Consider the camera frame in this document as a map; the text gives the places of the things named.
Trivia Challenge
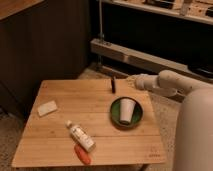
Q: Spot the white paper cup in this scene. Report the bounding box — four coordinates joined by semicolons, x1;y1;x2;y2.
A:
120;98;136;124

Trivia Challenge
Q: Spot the orange carrot toy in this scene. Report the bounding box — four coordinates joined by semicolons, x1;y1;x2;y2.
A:
74;144;91;165

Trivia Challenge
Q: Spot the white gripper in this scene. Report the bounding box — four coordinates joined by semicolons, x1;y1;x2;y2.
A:
135;74;158;91

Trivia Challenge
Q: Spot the cluttered upper shelf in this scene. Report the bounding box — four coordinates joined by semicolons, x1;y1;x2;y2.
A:
101;0;213;25

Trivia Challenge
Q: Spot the white sponge block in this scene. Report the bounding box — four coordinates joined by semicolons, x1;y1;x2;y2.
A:
37;101;57;117

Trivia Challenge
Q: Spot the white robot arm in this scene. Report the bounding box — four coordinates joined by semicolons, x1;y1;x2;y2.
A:
135;70;213;171

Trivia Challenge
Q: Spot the green round plate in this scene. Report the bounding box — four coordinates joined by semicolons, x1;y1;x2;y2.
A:
110;97;143;129

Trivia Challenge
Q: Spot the grey metal rail beam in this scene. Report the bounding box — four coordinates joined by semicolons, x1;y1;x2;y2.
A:
90;39;188;74

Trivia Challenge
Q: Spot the vertical metal pole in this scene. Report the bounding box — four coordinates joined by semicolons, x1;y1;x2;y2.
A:
98;0;104;43

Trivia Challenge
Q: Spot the white plastic bottle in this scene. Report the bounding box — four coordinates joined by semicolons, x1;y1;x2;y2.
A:
66;120;96;152

